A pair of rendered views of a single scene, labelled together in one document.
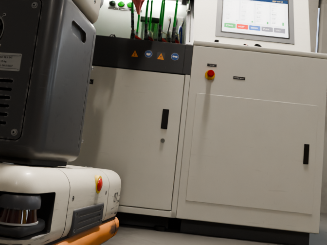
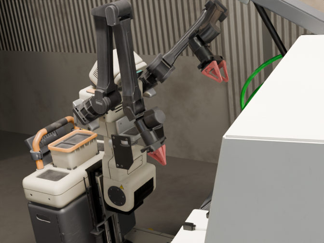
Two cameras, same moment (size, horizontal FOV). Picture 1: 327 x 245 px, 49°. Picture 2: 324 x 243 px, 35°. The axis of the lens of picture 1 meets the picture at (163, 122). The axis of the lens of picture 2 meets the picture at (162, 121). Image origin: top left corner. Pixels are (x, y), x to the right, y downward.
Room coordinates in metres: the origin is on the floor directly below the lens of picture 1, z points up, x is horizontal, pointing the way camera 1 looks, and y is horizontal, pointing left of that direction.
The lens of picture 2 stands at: (2.37, -1.50, 1.85)
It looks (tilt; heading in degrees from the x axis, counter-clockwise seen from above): 20 degrees down; 115
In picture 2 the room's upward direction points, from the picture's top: 7 degrees counter-clockwise
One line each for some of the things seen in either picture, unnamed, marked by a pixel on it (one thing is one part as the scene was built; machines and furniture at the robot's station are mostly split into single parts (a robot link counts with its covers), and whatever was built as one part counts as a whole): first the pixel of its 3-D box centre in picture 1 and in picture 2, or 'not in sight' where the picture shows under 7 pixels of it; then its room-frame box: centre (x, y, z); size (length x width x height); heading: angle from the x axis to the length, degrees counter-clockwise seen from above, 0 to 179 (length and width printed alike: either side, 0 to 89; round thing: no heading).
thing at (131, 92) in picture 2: not in sight; (126, 61); (1.47, 0.19, 1.40); 0.11 x 0.06 x 0.43; 80
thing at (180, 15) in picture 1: (174, 32); not in sight; (2.32, -0.01, 1.20); 0.13 x 0.03 x 0.31; 89
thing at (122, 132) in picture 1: (113, 134); not in sight; (1.81, 0.24, 0.44); 0.65 x 0.02 x 0.68; 89
